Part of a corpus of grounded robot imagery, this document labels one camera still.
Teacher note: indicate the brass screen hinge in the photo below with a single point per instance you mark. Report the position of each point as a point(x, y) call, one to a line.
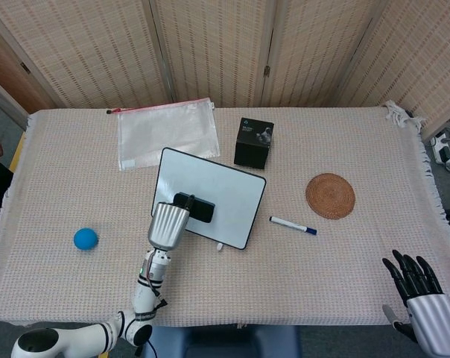
point(267, 71)
point(25, 67)

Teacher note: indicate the clear mesh zipper pouch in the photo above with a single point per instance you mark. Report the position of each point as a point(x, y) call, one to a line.
point(167, 136)

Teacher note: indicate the beige fringed tablecloth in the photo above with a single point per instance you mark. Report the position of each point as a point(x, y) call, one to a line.
point(79, 186)

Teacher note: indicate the brown wooden board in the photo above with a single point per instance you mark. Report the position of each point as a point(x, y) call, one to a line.
point(12, 71)

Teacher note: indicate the black eraser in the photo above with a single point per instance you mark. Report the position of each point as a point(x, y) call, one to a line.
point(202, 209)

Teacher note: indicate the woven folding screen panel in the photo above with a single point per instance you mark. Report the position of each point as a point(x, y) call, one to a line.
point(214, 52)
point(415, 56)
point(318, 52)
point(83, 52)

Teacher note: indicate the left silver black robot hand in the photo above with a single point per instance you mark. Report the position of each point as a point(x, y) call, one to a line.
point(167, 225)

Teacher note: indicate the white power strip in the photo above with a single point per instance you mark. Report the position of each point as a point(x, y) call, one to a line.
point(443, 149)

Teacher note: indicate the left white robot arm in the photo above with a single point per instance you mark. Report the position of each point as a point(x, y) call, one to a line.
point(143, 294)

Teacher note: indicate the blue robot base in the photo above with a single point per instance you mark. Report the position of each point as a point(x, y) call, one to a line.
point(225, 343)

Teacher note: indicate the white marker with blue cap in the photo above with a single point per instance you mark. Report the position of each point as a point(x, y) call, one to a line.
point(290, 225)

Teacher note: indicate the round woven rattan coaster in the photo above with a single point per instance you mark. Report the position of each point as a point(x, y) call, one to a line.
point(330, 195)

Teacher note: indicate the black cardboard box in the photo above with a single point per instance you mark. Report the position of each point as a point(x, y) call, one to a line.
point(253, 145)

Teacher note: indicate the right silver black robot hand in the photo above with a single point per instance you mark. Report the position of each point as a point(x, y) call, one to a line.
point(431, 317)

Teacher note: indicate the small black-framed whiteboard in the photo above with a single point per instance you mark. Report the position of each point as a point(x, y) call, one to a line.
point(228, 190)

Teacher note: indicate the blue ball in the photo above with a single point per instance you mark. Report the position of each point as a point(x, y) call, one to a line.
point(85, 239)

